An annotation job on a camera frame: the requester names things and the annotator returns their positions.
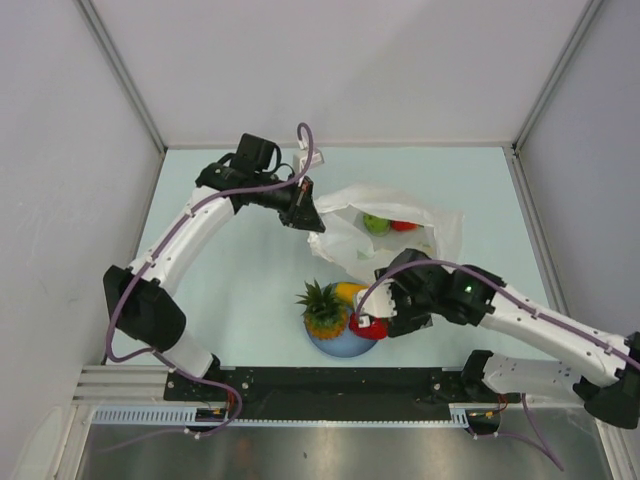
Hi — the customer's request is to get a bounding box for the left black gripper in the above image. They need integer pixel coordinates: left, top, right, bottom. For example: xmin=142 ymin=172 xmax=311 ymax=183
xmin=253 ymin=172 xmax=324 ymax=233

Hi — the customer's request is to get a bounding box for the fake red fruit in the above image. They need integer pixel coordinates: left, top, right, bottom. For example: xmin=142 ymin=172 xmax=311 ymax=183
xmin=349 ymin=313 xmax=389 ymax=341

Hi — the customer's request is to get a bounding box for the white plastic bag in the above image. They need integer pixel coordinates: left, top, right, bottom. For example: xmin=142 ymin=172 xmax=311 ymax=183
xmin=308 ymin=184 xmax=463 ymax=283

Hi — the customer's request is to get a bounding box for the fake mango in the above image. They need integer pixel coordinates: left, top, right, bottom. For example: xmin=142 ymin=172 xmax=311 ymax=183
xmin=334 ymin=282 xmax=368 ymax=307

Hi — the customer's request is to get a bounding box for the fake green fruit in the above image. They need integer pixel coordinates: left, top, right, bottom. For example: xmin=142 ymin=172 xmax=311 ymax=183
xmin=362 ymin=213 xmax=391 ymax=236

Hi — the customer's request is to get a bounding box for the fake red wax apple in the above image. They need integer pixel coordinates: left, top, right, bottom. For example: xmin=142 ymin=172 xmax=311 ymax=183
xmin=391 ymin=221 xmax=419 ymax=232

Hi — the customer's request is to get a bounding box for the fake pineapple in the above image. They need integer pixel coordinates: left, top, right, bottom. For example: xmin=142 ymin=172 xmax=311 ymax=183
xmin=297 ymin=280 xmax=348 ymax=341

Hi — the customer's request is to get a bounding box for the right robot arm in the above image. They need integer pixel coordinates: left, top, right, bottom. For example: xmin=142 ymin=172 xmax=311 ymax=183
xmin=358 ymin=249 xmax=639 ymax=430

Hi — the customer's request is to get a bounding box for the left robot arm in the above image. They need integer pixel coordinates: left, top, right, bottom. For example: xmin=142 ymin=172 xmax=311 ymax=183
xmin=103 ymin=123 xmax=326 ymax=400

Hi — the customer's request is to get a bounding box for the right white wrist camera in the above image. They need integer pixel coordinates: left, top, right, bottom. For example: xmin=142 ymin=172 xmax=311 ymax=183
xmin=353 ymin=280 xmax=397 ymax=329

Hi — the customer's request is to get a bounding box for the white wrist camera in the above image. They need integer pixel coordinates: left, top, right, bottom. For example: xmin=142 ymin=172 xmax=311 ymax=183
xmin=353 ymin=280 xmax=397 ymax=329
xmin=292 ymin=143 xmax=325 ymax=174

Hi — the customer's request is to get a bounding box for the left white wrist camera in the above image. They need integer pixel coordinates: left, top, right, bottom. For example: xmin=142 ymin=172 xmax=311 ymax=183
xmin=292 ymin=143 xmax=325 ymax=174

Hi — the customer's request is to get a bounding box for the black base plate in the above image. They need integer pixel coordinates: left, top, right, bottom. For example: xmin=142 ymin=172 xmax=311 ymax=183
xmin=163 ymin=366 xmax=522 ymax=432

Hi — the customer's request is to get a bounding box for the white slotted cable duct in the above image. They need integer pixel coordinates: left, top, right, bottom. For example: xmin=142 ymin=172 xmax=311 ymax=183
xmin=92 ymin=405 xmax=469 ymax=428

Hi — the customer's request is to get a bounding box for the aluminium frame rail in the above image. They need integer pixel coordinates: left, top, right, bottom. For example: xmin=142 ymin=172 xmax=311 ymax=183
xmin=72 ymin=364 xmax=614 ymax=409

